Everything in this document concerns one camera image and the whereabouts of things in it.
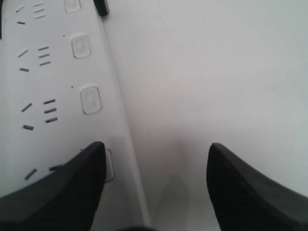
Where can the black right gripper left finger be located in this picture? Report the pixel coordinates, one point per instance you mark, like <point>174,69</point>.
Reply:
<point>65,200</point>

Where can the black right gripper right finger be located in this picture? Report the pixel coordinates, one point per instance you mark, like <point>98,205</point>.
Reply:
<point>246,200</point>

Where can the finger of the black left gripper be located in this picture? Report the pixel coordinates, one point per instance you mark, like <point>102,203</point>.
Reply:
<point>0,19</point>
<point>102,7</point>

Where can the white five-outlet power strip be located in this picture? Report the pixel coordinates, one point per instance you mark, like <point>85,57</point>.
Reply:
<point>58,95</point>

